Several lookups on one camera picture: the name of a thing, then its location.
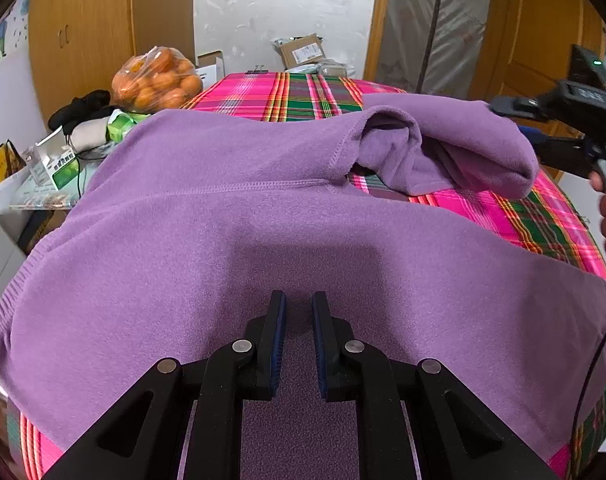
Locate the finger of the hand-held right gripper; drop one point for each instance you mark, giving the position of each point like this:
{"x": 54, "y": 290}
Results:
{"x": 518, "y": 107}
{"x": 563, "y": 155}

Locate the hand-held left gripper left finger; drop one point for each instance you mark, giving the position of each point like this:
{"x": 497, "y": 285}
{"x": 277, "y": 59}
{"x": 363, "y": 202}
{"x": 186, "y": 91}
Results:
{"x": 278, "y": 350}

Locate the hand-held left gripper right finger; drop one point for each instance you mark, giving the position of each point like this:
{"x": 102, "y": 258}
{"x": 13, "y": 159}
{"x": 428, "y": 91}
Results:
{"x": 319, "y": 355}

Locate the purple sweater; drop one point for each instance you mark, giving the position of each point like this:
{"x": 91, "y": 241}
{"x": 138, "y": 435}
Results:
{"x": 233, "y": 240}

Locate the wooden door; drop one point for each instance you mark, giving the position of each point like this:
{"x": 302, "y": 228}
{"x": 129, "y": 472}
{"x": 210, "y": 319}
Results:
{"x": 533, "y": 30}

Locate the clear plastic door curtain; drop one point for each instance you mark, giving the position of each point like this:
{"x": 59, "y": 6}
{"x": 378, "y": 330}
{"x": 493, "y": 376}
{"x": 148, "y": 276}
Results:
{"x": 433, "y": 25}

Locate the grey packet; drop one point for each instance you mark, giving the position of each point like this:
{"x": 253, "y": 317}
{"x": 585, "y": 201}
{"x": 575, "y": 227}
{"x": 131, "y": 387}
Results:
{"x": 335, "y": 69}

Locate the pink green plaid blanket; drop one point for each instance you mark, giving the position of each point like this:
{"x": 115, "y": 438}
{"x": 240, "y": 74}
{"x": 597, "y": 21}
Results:
{"x": 303, "y": 95}

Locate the cardboard box with label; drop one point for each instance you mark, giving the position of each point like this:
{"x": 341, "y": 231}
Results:
{"x": 303, "y": 52}

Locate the black binder clip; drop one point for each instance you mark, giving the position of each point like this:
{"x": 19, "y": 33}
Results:
{"x": 257, "y": 69}

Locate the large brown carton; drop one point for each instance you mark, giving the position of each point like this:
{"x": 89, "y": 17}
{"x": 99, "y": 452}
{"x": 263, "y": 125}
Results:
{"x": 43, "y": 230}

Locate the green packet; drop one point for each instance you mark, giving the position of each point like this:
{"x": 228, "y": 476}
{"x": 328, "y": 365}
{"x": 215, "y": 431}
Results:
{"x": 125, "y": 125}

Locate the glass table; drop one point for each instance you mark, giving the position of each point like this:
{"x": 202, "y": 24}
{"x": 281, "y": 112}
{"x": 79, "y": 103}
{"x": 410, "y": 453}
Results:
{"x": 43, "y": 200}

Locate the folded white cloth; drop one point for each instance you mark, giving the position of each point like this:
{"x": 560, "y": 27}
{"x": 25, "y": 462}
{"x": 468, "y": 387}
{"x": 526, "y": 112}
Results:
{"x": 90, "y": 135}

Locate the green white box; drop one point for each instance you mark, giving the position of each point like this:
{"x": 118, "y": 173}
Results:
{"x": 55, "y": 170}

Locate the small white box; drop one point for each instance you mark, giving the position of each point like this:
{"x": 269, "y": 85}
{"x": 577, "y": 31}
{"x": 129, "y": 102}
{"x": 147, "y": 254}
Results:
{"x": 210, "y": 70}

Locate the bag of oranges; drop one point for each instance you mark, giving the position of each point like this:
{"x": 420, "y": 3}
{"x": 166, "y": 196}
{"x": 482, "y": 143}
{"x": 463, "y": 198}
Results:
{"x": 155, "y": 82}

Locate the black cloth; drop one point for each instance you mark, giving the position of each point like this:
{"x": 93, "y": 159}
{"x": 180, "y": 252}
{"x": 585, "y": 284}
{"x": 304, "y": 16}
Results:
{"x": 80, "y": 107}

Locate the white bin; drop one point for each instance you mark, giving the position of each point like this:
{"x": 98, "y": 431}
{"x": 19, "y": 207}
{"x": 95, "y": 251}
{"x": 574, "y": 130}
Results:
{"x": 5, "y": 192}

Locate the yellow bag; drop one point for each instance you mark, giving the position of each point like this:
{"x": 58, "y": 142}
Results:
{"x": 3, "y": 162}

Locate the wooden wardrobe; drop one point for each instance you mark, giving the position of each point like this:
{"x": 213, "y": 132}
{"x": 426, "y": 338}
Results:
{"x": 93, "y": 25}

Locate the wooden door frame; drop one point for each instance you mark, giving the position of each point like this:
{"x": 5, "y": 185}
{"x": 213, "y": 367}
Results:
{"x": 378, "y": 20}

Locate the cartoon wall sticker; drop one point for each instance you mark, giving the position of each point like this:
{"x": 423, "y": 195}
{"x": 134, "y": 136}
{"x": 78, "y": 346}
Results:
{"x": 3, "y": 35}

